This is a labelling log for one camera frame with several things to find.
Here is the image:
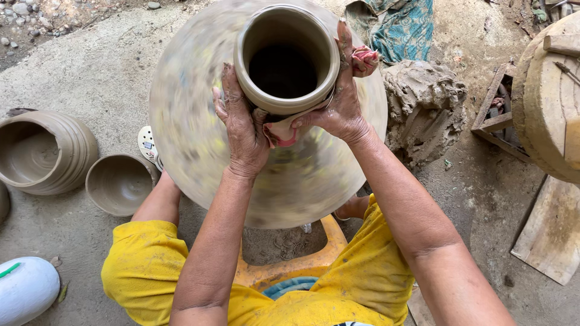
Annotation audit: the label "small clay bowl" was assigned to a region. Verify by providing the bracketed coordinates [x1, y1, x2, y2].
[85, 153, 160, 217]

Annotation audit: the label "white perforated sandal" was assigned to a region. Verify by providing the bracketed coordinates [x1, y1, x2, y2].
[137, 126, 164, 172]

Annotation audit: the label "lump of grey clay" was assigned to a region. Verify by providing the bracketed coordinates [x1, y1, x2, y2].
[382, 60, 468, 169]

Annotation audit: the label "pink wet cloth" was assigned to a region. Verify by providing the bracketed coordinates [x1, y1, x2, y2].
[262, 45, 380, 149]

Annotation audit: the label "person's left hand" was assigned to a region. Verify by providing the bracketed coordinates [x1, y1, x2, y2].
[212, 62, 272, 179]

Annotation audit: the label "person's right hand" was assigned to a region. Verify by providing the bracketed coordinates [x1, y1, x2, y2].
[290, 18, 376, 145]

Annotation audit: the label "wooden frame crate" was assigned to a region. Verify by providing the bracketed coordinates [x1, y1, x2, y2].
[471, 62, 533, 164]

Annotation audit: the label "large ribbed clay pot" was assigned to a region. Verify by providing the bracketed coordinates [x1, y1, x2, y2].
[0, 110, 99, 196]

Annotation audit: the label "heap of grey pebbles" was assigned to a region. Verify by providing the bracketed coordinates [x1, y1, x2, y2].
[0, 0, 74, 49]

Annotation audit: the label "flat wooden board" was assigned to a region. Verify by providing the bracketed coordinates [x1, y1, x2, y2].
[510, 175, 580, 286]

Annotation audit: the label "white plastic container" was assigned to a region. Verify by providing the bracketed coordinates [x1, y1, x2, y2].
[0, 257, 61, 326]

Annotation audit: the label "small wooden plank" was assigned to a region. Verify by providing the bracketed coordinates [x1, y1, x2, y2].
[406, 285, 437, 326]

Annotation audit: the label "round potter's wheel disc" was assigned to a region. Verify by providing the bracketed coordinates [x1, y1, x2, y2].
[149, 0, 389, 230]

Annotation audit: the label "teal patterned cloth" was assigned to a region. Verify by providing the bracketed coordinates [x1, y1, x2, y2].
[344, 0, 435, 64]

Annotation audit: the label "yellow plastic stool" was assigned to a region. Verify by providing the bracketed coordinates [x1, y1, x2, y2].
[233, 214, 349, 293]

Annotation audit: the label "round wooden wheel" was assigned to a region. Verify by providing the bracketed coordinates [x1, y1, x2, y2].
[512, 11, 580, 184]

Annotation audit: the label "person's left leg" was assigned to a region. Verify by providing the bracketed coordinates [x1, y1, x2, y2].
[131, 170, 182, 227]

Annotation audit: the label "blue hose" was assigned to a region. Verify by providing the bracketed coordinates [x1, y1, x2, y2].
[261, 276, 320, 301]

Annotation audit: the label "person's right foot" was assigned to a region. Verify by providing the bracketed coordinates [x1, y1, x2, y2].
[333, 195, 371, 222]

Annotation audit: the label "yellow shorts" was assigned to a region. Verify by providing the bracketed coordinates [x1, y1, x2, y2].
[101, 194, 416, 326]

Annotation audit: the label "wet clay pot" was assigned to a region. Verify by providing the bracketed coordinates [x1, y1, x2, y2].
[233, 5, 341, 117]

